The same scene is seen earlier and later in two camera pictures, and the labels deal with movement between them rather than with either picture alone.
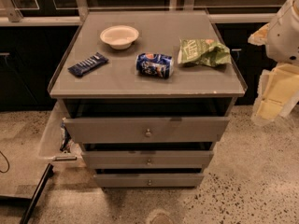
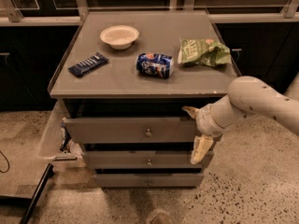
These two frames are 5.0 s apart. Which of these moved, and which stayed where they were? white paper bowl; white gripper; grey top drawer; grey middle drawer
Moved: white gripper
Stayed: grey middle drawer; grey top drawer; white paper bowl
